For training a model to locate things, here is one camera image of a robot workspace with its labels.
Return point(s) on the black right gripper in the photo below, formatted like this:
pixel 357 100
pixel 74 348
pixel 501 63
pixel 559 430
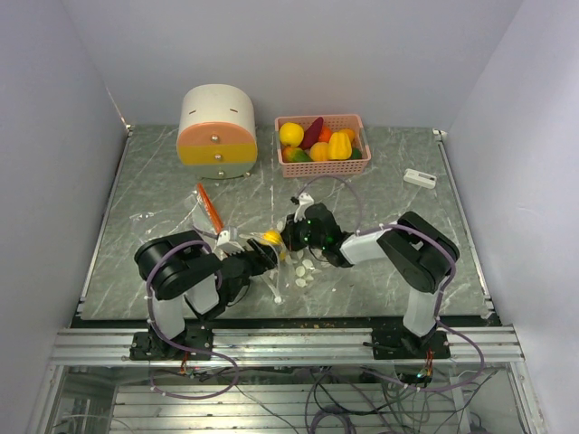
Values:
pixel 288 234

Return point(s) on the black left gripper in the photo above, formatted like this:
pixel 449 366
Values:
pixel 261 259

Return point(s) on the clear white-slider zip bag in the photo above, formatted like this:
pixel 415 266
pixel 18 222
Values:
pixel 293 272

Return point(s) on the fake green orange mango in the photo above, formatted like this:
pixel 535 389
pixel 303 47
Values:
pixel 294 155

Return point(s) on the fake yellow peach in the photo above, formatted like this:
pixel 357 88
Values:
pixel 319 152

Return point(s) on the clear red-zip bag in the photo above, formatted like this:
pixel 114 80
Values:
pixel 160 231

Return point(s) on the fake yellow lemon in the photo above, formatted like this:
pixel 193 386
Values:
pixel 291 134

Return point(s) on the fake yellow bell pepper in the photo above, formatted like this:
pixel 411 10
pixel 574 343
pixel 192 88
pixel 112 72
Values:
pixel 339 146

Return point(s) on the fake purple onion slice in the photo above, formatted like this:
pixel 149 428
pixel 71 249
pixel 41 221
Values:
pixel 311 135

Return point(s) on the fake dark green avocado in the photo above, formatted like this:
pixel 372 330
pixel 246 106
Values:
pixel 356 154

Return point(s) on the fake yellow orange mango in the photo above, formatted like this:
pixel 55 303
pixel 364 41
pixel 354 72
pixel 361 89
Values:
pixel 350 133

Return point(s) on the fake yellow pear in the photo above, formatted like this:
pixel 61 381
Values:
pixel 273 239

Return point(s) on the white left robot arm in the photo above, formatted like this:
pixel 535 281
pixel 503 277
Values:
pixel 169 337

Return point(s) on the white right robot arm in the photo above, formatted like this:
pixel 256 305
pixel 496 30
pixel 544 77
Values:
pixel 421 254

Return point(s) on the pink perforated plastic basket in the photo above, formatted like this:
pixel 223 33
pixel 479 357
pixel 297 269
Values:
pixel 330 167

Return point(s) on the round pastel mini drawer cabinet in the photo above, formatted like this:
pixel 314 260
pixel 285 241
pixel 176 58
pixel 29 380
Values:
pixel 217 133

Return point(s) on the white plastic clip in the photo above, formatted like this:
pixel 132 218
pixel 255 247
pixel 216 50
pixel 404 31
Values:
pixel 419 178

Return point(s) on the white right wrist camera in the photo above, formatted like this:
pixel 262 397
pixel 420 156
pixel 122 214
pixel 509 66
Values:
pixel 303 201

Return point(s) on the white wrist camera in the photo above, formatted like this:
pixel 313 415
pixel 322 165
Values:
pixel 303 201
pixel 227 241

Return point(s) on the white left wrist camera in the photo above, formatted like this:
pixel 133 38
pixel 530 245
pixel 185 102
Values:
pixel 227 241

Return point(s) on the aluminium rail frame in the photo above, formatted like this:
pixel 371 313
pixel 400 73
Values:
pixel 279 347

